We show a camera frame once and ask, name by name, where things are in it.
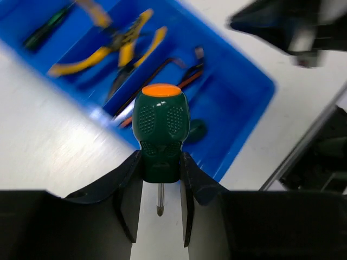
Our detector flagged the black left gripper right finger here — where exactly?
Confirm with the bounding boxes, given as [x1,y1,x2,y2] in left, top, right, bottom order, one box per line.
[180,152,346,259]

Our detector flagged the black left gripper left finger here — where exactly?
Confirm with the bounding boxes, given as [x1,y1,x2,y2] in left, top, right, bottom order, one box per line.
[1,151,143,259]

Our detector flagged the stubby green phillips screwdriver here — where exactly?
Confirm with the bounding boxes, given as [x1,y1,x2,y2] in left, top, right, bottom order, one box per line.
[132,83,190,217]

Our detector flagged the brown hex key large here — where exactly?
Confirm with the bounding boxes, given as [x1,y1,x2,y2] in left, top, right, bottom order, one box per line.
[113,57,186,117]

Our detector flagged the yellow black pliers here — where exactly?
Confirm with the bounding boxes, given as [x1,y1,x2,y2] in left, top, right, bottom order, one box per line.
[46,0,168,101]

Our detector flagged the slim black green screwdriver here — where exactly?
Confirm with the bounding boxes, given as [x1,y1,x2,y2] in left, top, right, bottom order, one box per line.
[23,2,75,51]

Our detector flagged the brown hex key small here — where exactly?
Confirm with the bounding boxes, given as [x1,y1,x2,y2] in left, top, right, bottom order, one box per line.
[113,69,203,137]

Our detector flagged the brown hex key medium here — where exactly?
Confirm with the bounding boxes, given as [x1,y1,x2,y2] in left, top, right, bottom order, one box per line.
[177,46,204,89]

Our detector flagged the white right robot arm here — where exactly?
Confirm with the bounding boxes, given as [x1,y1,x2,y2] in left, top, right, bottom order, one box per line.
[228,1,346,68]

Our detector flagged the blue plastic divided bin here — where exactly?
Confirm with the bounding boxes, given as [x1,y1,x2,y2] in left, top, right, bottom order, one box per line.
[1,1,275,181]

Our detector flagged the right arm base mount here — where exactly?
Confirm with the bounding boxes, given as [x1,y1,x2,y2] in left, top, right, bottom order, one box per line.
[261,87,346,195]

